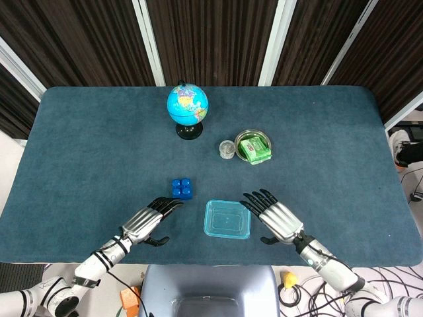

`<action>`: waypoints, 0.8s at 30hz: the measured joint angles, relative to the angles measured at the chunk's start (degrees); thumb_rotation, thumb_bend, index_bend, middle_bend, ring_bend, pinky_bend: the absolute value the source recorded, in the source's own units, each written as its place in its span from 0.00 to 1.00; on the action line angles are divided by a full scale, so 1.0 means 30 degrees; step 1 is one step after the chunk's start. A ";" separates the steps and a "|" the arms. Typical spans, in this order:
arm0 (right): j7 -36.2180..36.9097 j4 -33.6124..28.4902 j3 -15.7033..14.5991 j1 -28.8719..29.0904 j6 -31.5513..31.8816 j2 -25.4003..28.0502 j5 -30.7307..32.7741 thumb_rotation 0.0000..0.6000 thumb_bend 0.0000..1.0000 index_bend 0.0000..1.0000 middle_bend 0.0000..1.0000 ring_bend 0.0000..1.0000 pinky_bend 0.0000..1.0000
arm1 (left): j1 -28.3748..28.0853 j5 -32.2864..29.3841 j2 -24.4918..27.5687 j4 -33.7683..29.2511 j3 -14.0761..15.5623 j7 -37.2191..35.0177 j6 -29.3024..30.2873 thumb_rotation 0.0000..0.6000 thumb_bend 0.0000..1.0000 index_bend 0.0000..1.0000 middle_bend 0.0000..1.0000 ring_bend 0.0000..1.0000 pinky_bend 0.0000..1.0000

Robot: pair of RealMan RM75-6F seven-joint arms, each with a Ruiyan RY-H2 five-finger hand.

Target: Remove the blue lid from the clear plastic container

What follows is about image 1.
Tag green wet wipes pack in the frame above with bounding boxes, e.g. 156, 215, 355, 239
239, 137, 274, 166

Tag blue toy building brick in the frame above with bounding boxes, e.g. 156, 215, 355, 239
171, 178, 194, 201

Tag clear round jar of pins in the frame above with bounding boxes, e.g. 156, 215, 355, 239
219, 139, 236, 161

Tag blue desk globe black stand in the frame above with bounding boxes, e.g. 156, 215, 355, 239
167, 79, 210, 141

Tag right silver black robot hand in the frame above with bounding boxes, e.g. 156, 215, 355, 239
239, 188, 305, 246

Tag clear plastic container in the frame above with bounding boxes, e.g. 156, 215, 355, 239
204, 199, 252, 240

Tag black white floor equipment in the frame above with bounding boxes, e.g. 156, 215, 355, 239
388, 120, 423, 168

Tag stainless steel bowl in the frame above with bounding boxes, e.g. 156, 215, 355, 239
235, 129, 274, 163

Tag blue table cloth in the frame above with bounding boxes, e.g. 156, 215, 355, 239
0, 86, 423, 267

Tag white partition post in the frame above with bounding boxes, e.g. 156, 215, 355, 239
384, 98, 423, 132
0, 35, 47, 102
321, 0, 379, 87
257, 0, 297, 87
132, 0, 166, 87

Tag teal plastic lid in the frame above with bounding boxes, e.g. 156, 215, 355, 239
204, 199, 252, 240

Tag black white floor cables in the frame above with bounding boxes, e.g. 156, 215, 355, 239
277, 266, 423, 317

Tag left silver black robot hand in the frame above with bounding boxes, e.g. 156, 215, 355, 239
121, 197, 184, 248

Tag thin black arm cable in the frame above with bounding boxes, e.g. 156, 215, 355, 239
107, 269, 153, 317

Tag grey robot torso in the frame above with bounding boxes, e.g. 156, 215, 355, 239
140, 265, 281, 317

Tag orange wooden block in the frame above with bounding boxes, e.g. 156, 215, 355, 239
119, 286, 141, 317

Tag yellow plastic object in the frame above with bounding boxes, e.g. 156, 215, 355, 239
280, 271, 297, 288

